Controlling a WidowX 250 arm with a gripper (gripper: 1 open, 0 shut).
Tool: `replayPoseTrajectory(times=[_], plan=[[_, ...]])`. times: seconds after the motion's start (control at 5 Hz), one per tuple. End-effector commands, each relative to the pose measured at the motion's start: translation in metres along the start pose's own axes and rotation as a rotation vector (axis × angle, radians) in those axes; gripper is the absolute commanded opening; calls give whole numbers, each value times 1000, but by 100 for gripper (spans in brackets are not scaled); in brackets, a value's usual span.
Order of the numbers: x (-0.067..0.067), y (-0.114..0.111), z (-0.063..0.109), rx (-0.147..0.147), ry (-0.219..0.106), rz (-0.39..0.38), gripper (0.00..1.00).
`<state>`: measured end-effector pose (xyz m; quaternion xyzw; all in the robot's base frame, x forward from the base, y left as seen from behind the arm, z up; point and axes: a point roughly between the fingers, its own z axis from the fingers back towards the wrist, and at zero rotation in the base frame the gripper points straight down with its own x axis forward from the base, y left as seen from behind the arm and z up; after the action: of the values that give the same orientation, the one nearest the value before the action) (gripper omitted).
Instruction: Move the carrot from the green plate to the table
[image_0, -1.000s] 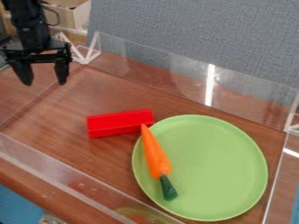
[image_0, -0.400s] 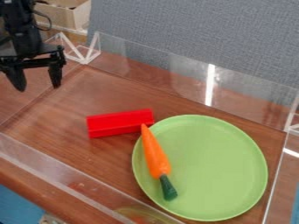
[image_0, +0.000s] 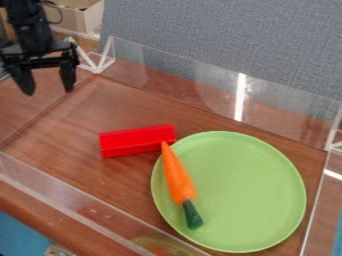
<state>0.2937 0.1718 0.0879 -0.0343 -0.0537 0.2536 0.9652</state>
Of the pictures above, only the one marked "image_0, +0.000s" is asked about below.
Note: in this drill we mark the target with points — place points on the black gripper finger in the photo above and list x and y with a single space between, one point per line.
23 78
68 76

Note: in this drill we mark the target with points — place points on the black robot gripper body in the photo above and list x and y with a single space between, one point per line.
36 49

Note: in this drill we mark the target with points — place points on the orange toy carrot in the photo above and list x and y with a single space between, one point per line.
180 187

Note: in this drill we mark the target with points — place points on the green round plate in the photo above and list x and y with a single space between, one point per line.
250 192

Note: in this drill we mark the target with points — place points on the wooden box on shelf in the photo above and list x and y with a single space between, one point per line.
78 15

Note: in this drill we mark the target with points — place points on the red rectangular block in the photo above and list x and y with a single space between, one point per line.
136 140

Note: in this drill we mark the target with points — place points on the clear acrylic corner bracket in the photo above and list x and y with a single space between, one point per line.
94 61

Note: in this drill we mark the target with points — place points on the clear acrylic enclosure walls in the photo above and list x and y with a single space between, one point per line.
90 202

